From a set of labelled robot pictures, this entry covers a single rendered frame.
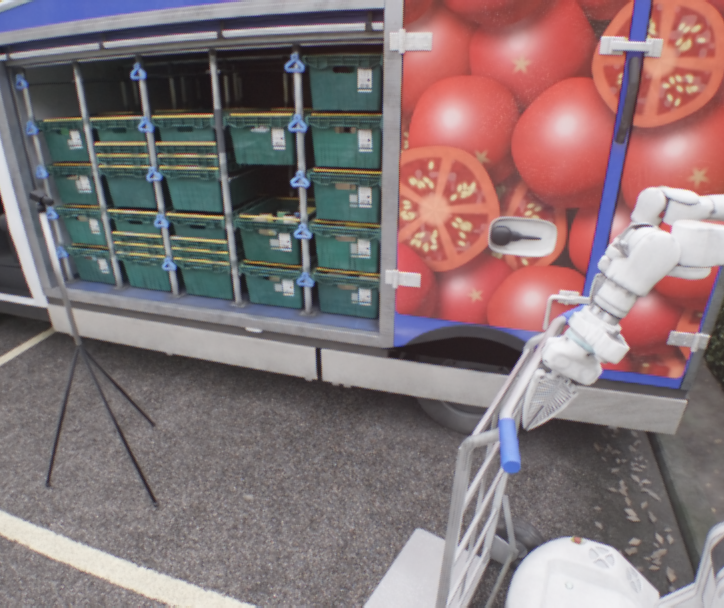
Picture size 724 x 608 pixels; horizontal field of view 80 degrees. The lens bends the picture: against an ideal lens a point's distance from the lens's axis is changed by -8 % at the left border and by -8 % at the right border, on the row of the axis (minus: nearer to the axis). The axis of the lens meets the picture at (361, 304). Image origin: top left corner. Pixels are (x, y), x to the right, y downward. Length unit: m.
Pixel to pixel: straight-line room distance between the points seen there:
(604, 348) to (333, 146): 1.87
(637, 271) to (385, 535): 1.82
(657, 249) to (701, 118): 1.45
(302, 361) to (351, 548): 1.04
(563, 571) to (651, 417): 1.05
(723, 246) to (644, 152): 1.34
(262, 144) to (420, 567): 2.14
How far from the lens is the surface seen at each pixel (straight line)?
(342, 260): 2.53
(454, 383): 2.53
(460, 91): 2.08
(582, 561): 1.96
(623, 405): 2.63
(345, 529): 2.36
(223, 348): 2.93
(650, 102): 2.15
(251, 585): 2.24
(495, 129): 2.08
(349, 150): 2.38
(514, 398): 1.10
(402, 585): 2.20
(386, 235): 2.23
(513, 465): 0.95
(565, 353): 0.83
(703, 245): 0.83
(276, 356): 2.76
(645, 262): 0.79
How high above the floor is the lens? 1.86
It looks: 26 degrees down
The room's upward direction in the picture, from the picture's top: straight up
